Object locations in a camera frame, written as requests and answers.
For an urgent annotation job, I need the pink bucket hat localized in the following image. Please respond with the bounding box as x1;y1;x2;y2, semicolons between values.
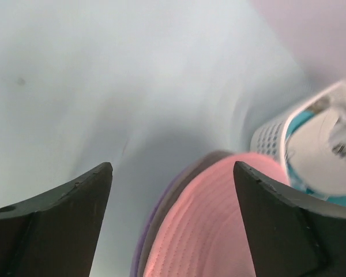
143;152;288;276

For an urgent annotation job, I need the purple bucket hat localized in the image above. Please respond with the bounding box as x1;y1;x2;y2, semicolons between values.
129;172;183;277

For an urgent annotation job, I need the white hat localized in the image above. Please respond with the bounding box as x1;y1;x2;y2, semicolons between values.
287;106;346;197

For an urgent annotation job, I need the teal hat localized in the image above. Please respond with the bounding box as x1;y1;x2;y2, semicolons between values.
285;111;346;207

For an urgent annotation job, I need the white plastic basket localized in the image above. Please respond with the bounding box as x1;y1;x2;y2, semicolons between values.
250;80;346;163

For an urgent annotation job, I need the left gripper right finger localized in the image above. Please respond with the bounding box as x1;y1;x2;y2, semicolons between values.
234;162;346;277

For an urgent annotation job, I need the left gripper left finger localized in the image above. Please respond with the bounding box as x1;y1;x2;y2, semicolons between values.
0;162;113;277

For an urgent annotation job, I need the grey beige bucket hat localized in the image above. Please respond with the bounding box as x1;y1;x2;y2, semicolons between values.
135;150;232;277

